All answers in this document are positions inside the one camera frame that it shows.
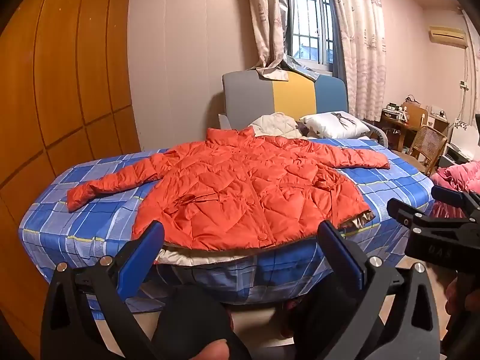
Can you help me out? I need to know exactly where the bed with blue checked sheet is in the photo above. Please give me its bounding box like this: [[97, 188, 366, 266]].
[[19, 137, 436, 321]]

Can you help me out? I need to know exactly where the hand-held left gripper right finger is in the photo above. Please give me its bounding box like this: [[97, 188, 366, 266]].
[[317, 220, 440, 360]]

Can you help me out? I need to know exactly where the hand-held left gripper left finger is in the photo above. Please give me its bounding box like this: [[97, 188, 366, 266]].
[[40, 220, 166, 360]]

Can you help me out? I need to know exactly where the person's right hand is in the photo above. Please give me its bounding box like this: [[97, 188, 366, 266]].
[[445, 277, 480, 310]]

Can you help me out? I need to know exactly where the orange puffer jacket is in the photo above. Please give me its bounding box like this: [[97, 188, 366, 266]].
[[67, 127, 391, 252]]

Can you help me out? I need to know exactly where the wooden desk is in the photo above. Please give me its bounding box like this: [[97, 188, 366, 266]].
[[380, 101, 430, 151]]

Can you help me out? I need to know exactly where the wooden cane chair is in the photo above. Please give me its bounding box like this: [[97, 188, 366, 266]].
[[407, 124, 449, 175]]

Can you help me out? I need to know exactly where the grey yellow blue headboard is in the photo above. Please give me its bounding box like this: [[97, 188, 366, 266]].
[[222, 70, 349, 130]]

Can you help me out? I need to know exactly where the barred window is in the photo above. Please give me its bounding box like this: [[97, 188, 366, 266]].
[[285, 0, 336, 72]]

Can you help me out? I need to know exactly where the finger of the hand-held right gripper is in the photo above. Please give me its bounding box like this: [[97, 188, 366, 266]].
[[386, 197, 480, 233], [431, 185, 480, 220]]

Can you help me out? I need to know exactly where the grey bed rail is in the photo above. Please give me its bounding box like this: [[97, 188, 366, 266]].
[[364, 120, 389, 147]]

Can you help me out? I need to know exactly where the beige wall air conditioner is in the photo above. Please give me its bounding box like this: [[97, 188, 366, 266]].
[[428, 26, 469, 49]]

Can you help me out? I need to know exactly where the person's left hand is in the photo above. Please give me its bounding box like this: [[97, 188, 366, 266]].
[[187, 339, 230, 360]]

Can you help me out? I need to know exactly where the white quilted jacket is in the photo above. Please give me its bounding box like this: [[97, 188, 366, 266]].
[[248, 112, 306, 139]]

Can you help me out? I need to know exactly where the wooden wardrobe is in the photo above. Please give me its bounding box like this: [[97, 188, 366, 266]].
[[0, 0, 141, 346]]

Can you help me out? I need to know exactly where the pink blanket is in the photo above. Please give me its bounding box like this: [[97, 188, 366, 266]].
[[429, 159, 480, 218]]

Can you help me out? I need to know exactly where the patterned beige curtain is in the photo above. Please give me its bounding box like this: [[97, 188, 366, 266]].
[[245, 0, 319, 81], [324, 0, 387, 121]]

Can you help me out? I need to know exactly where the white printed pillow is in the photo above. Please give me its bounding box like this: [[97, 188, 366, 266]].
[[299, 111, 370, 139]]

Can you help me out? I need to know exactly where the grey printer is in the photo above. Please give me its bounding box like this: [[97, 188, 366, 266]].
[[439, 142, 473, 166]]

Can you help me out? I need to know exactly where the cream satin cloth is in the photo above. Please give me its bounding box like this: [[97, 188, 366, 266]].
[[155, 247, 259, 268]]

